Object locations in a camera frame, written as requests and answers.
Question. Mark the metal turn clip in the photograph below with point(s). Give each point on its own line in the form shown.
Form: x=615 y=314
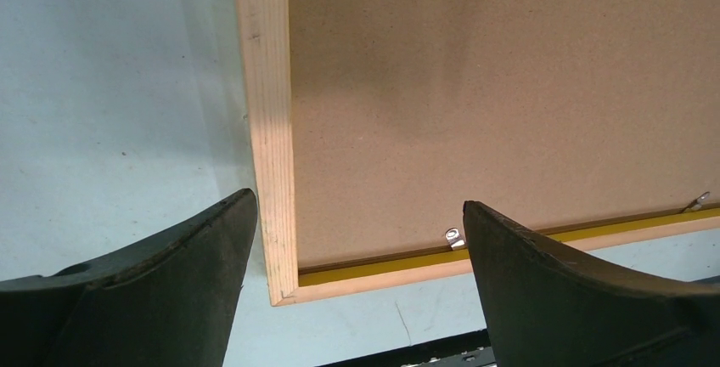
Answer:
x=455 y=239
x=697 y=203

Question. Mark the orange wooden picture frame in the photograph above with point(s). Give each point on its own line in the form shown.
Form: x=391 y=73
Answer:
x=270 y=128

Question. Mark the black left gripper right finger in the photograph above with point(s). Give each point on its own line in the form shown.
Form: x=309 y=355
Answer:
x=549 y=304

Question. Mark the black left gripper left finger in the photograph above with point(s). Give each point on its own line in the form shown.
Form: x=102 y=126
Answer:
x=167 y=300

